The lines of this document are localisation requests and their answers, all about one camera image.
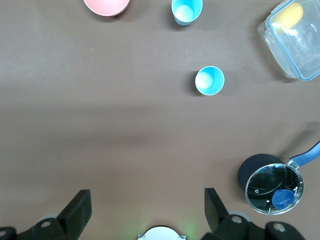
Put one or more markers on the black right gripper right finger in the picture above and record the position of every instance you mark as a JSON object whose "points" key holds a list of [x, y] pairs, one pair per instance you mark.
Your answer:
{"points": [[217, 217]]}

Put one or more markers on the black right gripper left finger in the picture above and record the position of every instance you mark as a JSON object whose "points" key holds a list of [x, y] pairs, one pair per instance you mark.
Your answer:
{"points": [[72, 217]]}

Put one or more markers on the pink bowl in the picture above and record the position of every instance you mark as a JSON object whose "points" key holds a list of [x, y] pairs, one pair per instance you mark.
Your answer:
{"points": [[107, 6]]}

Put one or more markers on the clear container with blue seal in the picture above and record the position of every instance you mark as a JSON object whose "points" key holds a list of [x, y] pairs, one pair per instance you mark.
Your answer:
{"points": [[295, 50]]}

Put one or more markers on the blue plastic cup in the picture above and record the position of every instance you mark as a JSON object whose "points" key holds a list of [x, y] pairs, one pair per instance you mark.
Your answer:
{"points": [[186, 12], [210, 81]]}

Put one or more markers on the yellow round fruit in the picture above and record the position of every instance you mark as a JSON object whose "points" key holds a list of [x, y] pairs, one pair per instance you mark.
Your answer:
{"points": [[291, 15]]}

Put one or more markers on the glass lid with blue knob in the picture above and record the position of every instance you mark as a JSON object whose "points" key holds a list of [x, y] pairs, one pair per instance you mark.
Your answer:
{"points": [[265, 185]]}

